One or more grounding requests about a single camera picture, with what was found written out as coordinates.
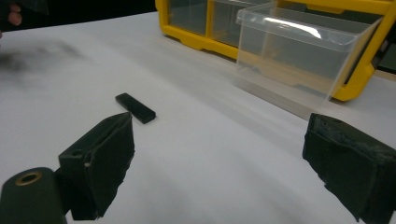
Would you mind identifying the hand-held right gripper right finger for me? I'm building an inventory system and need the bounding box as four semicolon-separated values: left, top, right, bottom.
302;112;396;224

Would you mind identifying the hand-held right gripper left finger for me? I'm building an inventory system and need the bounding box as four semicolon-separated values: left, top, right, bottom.
57;111;136;221

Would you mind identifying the small black rectangular block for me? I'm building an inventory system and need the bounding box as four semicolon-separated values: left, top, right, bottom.
114;92;157;125

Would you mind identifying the yellow drawer cabinet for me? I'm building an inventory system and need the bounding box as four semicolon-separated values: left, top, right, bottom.
154;0;396;103

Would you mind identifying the clear plastic drawer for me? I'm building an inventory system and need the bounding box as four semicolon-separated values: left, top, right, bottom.
233;2;383;120

